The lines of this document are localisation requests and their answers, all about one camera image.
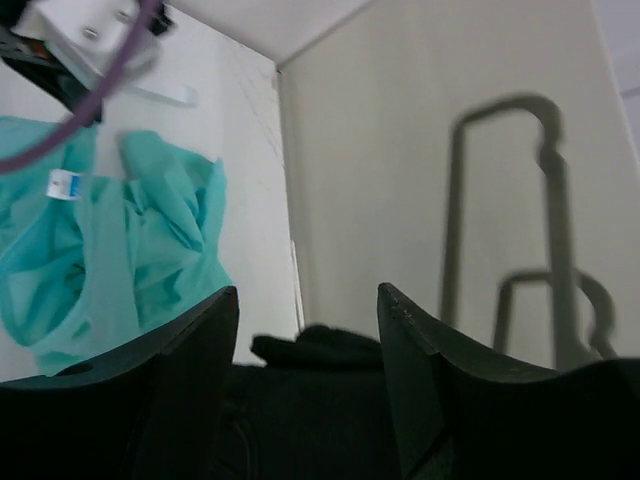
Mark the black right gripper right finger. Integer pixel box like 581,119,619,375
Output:
377,283,639,479

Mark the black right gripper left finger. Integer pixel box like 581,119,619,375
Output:
1,287,238,479

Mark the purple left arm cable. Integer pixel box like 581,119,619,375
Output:
0,0,161,176

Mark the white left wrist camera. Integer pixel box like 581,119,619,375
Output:
10,0,141,86

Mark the white metal clothes rack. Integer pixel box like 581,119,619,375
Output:
122,83,199,108

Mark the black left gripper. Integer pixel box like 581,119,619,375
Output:
0,0,174,124

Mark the teal t shirt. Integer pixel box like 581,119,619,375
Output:
1,127,231,376

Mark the black hanging garment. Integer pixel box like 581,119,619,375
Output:
209,325,401,479

